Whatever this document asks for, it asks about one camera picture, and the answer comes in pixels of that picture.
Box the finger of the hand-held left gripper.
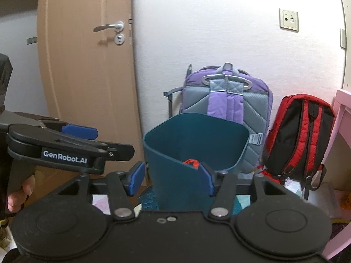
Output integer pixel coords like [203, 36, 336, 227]
[59, 138, 135, 162]
[41, 116, 99, 141]

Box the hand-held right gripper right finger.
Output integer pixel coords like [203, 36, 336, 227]
[197, 162, 303, 221]

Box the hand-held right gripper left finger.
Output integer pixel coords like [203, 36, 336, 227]
[56, 162, 146, 221]

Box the teal plastic bin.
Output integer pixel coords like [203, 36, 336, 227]
[143, 112, 250, 212]

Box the person's left hand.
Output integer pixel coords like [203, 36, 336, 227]
[7, 175, 36, 214]

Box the red plastic bag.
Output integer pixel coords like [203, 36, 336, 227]
[182, 158, 202, 169]

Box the light wooden door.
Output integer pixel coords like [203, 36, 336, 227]
[37, 0, 146, 176]

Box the pink paper sheet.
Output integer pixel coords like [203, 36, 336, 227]
[91, 194, 112, 215]

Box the purple grey backpack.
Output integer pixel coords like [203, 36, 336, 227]
[179, 63, 274, 174]

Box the red black backpack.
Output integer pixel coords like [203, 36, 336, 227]
[260, 94, 336, 201]

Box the grey trolley handle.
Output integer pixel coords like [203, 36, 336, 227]
[163, 86, 183, 119]

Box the silver door handle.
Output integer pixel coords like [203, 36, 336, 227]
[93, 21, 125, 33]

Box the white wall socket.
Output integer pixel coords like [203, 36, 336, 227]
[279, 8, 300, 32]

